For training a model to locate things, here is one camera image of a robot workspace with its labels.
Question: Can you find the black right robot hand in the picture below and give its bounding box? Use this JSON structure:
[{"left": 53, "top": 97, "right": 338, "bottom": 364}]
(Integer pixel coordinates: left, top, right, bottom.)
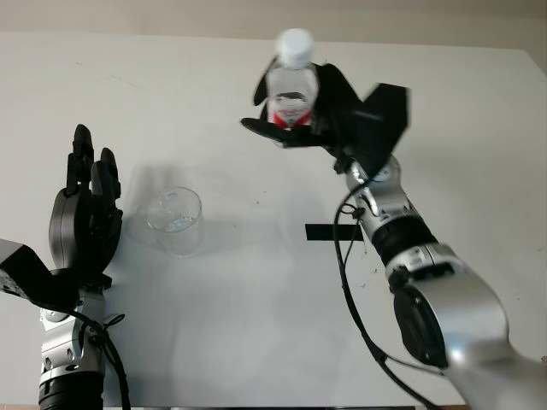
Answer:
[{"left": 240, "top": 61, "right": 364, "bottom": 172}]

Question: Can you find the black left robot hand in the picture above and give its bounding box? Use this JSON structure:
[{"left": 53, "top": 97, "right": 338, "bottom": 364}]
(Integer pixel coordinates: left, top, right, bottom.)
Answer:
[{"left": 48, "top": 123, "right": 125, "bottom": 284}]

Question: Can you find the clear water bottle white cap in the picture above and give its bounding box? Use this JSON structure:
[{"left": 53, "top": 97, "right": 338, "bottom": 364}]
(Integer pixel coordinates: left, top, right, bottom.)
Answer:
[{"left": 264, "top": 27, "right": 320, "bottom": 129}]

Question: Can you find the clear plastic cup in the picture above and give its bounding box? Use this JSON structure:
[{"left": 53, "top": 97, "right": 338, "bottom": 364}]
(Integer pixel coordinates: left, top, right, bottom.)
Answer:
[{"left": 146, "top": 186, "right": 203, "bottom": 258}]

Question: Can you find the black tape strip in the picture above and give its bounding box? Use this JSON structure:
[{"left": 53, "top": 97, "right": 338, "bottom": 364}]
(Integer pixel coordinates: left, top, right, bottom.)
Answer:
[{"left": 305, "top": 222, "right": 366, "bottom": 243}]

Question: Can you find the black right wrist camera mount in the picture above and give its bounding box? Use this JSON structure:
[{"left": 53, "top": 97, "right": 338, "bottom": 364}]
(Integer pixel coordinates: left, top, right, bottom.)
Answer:
[{"left": 341, "top": 83, "right": 412, "bottom": 179}]

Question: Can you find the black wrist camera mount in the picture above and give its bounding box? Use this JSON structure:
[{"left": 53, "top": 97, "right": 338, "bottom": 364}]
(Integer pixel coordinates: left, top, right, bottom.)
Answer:
[
  {"left": 341, "top": 83, "right": 412, "bottom": 179},
  {"left": 0, "top": 237, "right": 113, "bottom": 311}
]

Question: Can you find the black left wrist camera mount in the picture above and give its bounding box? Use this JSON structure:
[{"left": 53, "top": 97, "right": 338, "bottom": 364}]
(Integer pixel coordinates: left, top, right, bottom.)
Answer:
[{"left": 0, "top": 237, "right": 113, "bottom": 311}]

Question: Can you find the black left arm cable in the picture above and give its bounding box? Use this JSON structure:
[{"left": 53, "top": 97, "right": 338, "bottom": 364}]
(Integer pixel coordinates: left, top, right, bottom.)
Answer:
[{"left": 63, "top": 307, "right": 132, "bottom": 410}]

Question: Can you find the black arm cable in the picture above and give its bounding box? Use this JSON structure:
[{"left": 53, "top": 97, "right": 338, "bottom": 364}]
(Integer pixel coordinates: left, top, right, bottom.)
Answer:
[
  {"left": 332, "top": 181, "right": 448, "bottom": 410},
  {"left": 63, "top": 307, "right": 132, "bottom": 410}
]

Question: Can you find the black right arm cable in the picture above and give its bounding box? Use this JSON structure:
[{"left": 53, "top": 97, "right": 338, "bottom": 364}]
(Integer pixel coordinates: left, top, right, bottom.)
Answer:
[{"left": 332, "top": 181, "right": 448, "bottom": 410}]

